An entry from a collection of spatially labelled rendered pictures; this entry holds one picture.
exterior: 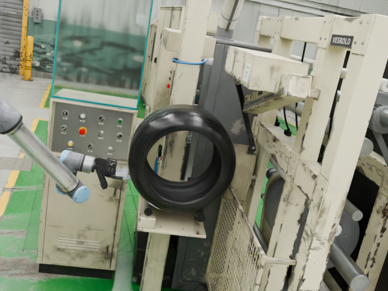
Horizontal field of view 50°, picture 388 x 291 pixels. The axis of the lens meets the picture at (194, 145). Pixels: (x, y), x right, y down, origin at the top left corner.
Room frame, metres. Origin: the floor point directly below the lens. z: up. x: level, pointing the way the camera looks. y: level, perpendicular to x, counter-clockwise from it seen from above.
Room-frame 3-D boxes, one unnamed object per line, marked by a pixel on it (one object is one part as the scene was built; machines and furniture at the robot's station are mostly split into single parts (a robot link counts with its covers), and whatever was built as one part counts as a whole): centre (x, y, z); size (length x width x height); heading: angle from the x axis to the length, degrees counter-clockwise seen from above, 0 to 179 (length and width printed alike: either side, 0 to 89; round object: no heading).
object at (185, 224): (2.19, 0.06, 0.80); 0.37 x 0.36 x 0.02; 99
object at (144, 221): (2.17, 0.20, 0.84); 0.36 x 0.09 x 0.06; 9
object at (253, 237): (2.01, -0.30, 0.65); 0.90 x 0.02 x 0.70; 9
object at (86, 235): (2.80, 0.70, 0.63); 0.56 x 0.41 x 1.27; 99
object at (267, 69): (2.11, -0.25, 1.71); 0.61 x 0.25 x 0.15; 9
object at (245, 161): (2.46, -0.29, 1.05); 0.20 x 0.15 x 0.30; 9
